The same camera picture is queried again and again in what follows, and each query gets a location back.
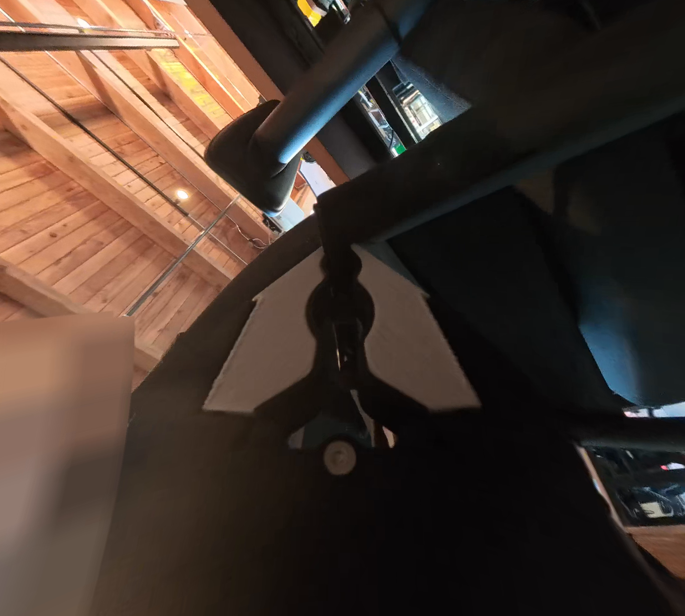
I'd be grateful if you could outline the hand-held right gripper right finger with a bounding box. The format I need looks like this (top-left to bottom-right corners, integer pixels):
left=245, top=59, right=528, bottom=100
left=345, top=244, right=482, bottom=432

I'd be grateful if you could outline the black mesh office chair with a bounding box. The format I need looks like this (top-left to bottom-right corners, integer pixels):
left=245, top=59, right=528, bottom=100
left=206, top=0, right=685, bottom=456

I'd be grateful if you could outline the black ceiling rail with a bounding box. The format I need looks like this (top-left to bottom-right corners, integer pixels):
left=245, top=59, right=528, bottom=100
left=0, top=22, right=180, bottom=52

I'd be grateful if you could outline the metal ceiling pipe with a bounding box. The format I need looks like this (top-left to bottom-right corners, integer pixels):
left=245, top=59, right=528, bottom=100
left=126, top=196, right=242, bottom=317

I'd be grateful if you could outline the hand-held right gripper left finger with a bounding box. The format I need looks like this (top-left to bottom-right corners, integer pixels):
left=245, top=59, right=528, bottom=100
left=203, top=247, right=344, bottom=435

